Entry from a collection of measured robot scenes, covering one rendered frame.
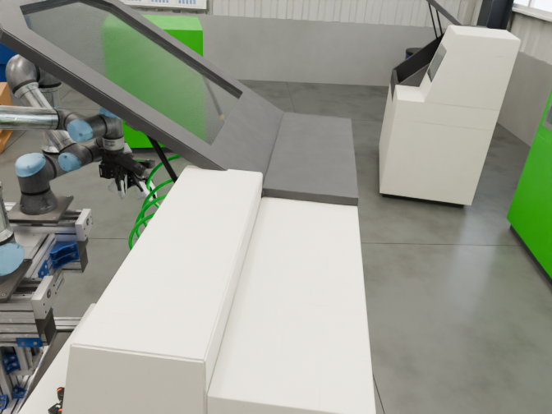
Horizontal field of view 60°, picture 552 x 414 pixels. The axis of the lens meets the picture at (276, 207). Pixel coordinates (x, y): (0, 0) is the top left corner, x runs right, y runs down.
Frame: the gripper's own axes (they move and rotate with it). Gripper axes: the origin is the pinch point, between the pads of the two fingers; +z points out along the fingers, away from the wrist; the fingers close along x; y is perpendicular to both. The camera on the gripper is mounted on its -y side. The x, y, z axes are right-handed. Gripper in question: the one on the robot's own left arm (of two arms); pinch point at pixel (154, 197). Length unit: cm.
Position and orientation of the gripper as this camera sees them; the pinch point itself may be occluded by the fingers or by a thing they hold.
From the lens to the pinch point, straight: 194.0
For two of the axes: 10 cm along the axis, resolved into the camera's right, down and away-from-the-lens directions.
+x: -3.8, 2.3, -8.9
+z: 5.2, 8.5, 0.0
